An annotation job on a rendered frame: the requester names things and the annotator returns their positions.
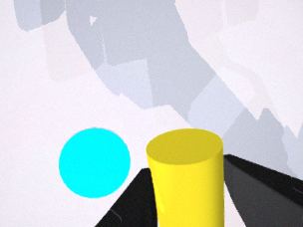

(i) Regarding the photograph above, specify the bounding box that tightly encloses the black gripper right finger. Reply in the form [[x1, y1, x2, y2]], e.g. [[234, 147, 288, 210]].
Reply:
[[223, 153, 303, 227]]

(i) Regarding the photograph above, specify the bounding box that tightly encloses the yellow cylinder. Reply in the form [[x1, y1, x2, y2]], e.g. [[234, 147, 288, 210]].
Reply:
[[145, 128, 224, 227]]

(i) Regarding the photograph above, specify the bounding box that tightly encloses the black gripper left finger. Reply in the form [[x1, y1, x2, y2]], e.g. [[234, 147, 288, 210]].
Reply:
[[95, 168, 158, 227]]

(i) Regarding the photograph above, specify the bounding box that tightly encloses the cyan circle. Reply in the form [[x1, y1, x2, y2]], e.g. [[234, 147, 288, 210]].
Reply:
[[59, 128, 132, 198]]

